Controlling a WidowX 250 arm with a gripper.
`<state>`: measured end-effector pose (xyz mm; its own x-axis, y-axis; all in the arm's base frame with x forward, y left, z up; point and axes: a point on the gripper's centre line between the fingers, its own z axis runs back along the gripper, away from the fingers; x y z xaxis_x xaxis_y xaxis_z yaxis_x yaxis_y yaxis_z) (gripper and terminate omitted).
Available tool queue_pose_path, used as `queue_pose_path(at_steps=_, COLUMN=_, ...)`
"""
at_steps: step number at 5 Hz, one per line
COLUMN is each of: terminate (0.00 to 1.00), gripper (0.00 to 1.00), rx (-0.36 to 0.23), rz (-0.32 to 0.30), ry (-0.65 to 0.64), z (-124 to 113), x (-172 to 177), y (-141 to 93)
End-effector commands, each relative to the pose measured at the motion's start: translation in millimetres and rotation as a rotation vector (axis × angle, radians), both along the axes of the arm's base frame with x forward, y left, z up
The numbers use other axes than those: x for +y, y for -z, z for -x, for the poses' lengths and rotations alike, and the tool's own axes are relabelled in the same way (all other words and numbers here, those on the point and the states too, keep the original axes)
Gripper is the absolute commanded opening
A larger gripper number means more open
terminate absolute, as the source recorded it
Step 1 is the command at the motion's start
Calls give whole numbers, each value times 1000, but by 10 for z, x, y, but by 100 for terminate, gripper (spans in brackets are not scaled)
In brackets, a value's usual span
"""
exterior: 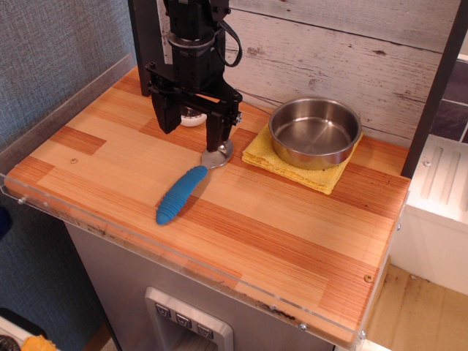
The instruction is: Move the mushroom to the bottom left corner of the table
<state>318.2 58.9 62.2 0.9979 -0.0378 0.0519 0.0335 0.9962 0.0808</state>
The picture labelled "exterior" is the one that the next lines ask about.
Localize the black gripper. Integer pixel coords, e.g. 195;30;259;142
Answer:
146;35;243;152

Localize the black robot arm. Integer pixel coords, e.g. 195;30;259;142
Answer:
146;1;243;152

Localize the white toy mushroom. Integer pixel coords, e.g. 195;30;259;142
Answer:
181;107;207;127

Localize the folded yellow cloth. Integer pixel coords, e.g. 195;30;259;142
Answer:
241;122;364;195

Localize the stainless steel pot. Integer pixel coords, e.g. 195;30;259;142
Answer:
268;97;362;170

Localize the silver cabinet with dispenser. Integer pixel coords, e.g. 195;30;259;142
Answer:
67;224;335;350

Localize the clear acrylic table guard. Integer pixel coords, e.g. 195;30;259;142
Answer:
5;165;409;348

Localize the white toy sink unit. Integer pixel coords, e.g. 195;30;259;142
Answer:
390;135;467;294

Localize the blue handled metal spoon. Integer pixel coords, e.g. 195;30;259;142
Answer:
156;139;233;225

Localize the black cable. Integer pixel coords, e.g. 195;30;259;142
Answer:
212;20;244;69

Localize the black vertical post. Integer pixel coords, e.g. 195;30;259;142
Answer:
127;0;164;97

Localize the dark right frame post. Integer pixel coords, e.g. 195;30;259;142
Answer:
401;0;467;178

